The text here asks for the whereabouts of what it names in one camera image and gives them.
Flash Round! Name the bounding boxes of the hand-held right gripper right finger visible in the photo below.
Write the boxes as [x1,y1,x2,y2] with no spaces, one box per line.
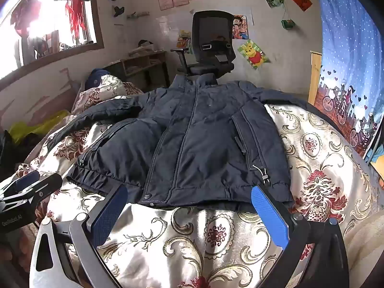
[250,184,350,288]

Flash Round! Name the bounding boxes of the black office chair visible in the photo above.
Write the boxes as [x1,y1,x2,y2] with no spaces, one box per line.
[170,10,236,77]

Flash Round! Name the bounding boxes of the beige fleece bed sheet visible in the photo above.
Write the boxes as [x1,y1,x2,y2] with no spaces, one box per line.
[343,207,384,276]

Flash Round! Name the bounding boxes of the white wall sheet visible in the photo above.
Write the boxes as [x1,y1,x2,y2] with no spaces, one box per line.
[156,6,254,57]

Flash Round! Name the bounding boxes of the navy padded jacket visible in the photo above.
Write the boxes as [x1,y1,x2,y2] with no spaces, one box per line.
[48,73,309,209]

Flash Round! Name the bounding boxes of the pile of papers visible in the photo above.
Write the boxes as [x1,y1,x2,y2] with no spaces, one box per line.
[128,40,156,57]

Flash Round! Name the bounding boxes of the blue dotted curtain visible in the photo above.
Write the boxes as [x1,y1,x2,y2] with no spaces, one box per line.
[312,0,384,159]

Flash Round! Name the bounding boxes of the floral satin bedspread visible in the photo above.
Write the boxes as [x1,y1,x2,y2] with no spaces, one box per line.
[13,75,384,288]

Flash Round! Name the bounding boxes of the yellow-green cloth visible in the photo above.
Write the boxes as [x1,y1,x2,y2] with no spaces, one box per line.
[8,109,71,144]

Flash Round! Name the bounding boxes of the wooden shelf desk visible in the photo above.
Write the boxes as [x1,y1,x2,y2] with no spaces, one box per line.
[103,51,170,92]

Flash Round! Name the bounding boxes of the dark blue bag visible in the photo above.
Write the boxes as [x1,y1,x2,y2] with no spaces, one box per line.
[85,68,111,90]

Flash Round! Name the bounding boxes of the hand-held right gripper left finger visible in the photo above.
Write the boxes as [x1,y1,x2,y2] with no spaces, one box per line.
[30,183,129,288]

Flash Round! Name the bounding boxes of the colourful cartoon wall poster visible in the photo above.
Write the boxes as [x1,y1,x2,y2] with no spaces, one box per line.
[176,30,192,55]

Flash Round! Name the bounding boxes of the red hanging garment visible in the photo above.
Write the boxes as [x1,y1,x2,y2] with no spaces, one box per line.
[64,0,86,38]
[13,0,42,30]

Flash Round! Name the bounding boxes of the window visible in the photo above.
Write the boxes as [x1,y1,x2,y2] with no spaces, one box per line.
[0,0,105,80]

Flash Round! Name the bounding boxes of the yellow bear wall poster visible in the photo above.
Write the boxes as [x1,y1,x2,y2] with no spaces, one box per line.
[238,39,268,71]

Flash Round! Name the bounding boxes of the light wooden board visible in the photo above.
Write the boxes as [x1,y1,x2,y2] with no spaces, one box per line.
[307,51,323,105]

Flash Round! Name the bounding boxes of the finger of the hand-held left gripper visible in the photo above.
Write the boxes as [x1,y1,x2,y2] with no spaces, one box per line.
[0,172,63,213]
[0,170,41,198]

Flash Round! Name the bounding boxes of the anime wall poster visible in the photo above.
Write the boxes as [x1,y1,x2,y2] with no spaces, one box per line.
[232,15,249,40]

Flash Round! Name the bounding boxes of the black cloth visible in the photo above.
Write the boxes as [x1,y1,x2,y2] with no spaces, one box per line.
[0,130,21,183]

